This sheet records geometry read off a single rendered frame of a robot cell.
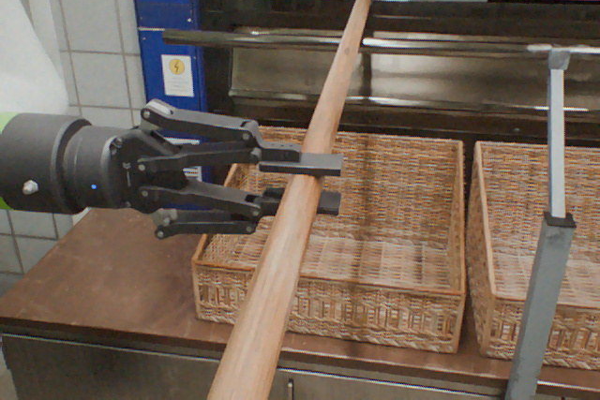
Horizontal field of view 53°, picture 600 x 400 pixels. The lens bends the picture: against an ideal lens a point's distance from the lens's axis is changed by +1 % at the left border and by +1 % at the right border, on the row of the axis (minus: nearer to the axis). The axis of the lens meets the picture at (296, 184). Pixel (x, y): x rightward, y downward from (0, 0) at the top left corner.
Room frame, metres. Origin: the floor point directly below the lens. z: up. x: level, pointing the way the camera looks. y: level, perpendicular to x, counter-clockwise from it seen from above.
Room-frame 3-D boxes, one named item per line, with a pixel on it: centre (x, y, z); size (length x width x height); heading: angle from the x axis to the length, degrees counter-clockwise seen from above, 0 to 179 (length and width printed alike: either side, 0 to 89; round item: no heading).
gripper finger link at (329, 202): (0.47, 0.00, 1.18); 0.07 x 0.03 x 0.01; 81
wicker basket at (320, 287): (1.20, -0.10, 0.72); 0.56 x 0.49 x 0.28; 79
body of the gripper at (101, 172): (0.50, 0.15, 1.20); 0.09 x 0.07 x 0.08; 81
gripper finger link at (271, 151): (0.48, 0.02, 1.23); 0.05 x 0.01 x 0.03; 81
